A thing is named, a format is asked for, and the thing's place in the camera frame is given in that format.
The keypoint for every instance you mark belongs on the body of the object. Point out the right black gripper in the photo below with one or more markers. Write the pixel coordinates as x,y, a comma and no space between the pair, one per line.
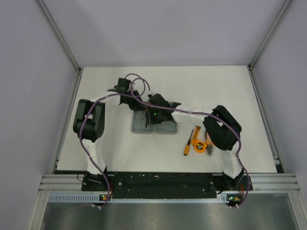
150,120

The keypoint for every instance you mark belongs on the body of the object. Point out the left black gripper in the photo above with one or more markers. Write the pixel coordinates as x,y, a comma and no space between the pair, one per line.
138,105

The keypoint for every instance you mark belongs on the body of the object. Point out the grey plastic tool case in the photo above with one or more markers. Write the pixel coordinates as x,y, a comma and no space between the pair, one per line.
138,125

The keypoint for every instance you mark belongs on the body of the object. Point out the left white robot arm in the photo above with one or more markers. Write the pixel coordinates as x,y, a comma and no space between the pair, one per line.
89,121

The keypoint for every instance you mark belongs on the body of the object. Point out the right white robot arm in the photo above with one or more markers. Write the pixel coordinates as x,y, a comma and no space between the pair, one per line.
222,128

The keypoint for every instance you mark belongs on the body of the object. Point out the orange black utility knife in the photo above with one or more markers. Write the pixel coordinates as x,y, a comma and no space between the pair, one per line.
195,135

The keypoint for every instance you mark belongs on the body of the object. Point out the orange tape measure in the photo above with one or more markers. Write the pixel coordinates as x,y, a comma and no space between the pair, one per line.
200,146

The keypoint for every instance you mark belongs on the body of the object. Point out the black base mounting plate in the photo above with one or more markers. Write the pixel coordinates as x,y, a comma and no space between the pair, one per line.
165,184

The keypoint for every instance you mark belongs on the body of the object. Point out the orange handled pliers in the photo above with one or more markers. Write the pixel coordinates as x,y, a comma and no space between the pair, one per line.
209,143

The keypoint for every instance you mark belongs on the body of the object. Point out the aluminium front frame rail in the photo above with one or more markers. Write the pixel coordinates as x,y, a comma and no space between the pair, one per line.
261,183

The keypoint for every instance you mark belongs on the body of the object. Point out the left aluminium corner post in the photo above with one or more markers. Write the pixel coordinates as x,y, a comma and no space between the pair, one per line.
58,34

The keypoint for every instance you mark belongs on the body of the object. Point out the aluminium corner post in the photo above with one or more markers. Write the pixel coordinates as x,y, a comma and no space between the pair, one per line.
286,6
58,34

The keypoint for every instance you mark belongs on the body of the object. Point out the right aluminium corner post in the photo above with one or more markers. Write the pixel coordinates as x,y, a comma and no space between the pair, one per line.
286,6

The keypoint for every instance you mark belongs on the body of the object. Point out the grey slotted cable duct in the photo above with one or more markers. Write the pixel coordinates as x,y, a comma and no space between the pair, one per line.
96,198

